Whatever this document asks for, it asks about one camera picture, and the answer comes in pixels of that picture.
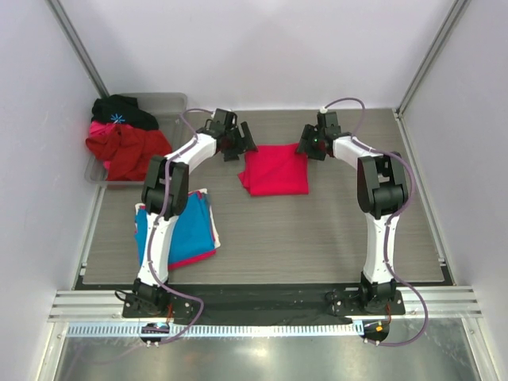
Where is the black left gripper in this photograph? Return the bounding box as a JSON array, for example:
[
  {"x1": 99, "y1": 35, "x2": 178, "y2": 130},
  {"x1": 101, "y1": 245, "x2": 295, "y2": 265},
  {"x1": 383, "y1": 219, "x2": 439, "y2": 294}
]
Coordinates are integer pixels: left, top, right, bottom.
[{"x1": 223, "y1": 122, "x2": 258, "y2": 162}]

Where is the crimson pink t-shirt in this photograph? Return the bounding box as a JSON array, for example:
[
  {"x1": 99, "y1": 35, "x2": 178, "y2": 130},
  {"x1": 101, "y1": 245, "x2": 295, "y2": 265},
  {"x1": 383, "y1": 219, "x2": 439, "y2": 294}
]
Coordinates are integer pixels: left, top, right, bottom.
[{"x1": 237, "y1": 143, "x2": 310, "y2": 197}]

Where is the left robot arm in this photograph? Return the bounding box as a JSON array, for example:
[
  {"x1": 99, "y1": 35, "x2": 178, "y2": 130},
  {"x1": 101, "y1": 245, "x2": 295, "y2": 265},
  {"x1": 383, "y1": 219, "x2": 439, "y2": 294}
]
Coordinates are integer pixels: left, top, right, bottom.
[{"x1": 124, "y1": 109, "x2": 257, "y2": 317}]

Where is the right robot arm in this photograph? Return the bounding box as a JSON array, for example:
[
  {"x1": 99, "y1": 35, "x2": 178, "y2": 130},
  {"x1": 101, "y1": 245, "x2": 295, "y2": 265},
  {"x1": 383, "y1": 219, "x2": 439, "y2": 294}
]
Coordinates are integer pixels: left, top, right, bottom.
[{"x1": 296, "y1": 108, "x2": 410, "y2": 314}]

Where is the grey plastic bin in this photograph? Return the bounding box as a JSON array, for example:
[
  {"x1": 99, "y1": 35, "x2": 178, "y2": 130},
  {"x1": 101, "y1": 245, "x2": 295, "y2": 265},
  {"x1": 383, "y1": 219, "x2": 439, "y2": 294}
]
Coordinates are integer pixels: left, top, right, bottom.
[{"x1": 84, "y1": 92, "x2": 188, "y2": 187}]

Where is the dark red t-shirt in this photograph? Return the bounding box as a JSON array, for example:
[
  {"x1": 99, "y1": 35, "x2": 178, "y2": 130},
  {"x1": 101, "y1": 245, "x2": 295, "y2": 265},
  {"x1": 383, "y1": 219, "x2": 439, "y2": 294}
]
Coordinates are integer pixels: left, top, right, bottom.
[{"x1": 86, "y1": 125, "x2": 172, "y2": 182}]

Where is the black t-shirt with blue print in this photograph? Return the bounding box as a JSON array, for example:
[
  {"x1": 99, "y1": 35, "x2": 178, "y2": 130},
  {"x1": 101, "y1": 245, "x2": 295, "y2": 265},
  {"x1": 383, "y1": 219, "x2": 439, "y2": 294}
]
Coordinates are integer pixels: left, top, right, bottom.
[{"x1": 91, "y1": 94, "x2": 159, "y2": 131}]

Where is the folded pink t-shirt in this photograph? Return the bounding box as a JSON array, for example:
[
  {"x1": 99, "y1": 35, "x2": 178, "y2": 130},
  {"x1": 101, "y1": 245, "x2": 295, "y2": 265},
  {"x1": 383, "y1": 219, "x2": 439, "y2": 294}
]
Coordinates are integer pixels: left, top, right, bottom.
[{"x1": 134, "y1": 191, "x2": 220, "y2": 271}]

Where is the pink t-shirt in bin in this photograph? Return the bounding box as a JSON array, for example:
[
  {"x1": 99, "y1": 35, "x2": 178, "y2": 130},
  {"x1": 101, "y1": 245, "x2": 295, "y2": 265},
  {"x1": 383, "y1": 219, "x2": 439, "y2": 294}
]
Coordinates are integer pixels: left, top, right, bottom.
[{"x1": 86, "y1": 121, "x2": 121, "y2": 170}]

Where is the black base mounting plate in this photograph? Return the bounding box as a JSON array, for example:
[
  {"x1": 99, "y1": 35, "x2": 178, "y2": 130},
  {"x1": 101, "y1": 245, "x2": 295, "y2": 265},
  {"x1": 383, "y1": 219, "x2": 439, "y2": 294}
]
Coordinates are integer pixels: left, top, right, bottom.
[{"x1": 115, "y1": 281, "x2": 406, "y2": 325}]

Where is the right aluminium frame post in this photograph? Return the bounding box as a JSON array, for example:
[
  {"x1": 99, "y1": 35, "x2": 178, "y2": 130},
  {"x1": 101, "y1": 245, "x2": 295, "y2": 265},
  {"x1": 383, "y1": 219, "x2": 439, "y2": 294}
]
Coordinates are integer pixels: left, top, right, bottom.
[{"x1": 395, "y1": 0, "x2": 471, "y2": 118}]

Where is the aluminium frame post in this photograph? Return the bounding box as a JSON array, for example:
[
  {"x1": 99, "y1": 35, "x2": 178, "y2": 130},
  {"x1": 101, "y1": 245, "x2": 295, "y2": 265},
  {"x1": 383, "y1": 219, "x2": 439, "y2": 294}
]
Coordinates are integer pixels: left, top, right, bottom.
[
  {"x1": 395, "y1": 0, "x2": 471, "y2": 118},
  {"x1": 45, "y1": 0, "x2": 110, "y2": 98}
]

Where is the slotted white cable duct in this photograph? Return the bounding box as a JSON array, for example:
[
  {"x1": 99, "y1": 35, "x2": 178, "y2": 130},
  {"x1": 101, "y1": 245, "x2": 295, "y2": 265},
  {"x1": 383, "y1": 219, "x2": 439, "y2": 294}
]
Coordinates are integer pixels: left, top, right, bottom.
[{"x1": 67, "y1": 321, "x2": 364, "y2": 338}]

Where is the aluminium front rail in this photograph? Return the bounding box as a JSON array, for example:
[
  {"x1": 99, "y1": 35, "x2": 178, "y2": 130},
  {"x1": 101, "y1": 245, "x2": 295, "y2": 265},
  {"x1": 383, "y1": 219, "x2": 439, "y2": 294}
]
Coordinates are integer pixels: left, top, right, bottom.
[{"x1": 48, "y1": 286, "x2": 483, "y2": 322}]

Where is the left aluminium frame post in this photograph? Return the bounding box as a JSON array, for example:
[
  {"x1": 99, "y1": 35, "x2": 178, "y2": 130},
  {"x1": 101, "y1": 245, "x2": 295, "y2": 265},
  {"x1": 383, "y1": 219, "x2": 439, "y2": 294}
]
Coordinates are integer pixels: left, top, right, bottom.
[{"x1": 45, "y1": 0, "x2": 110, "y2": 98}]

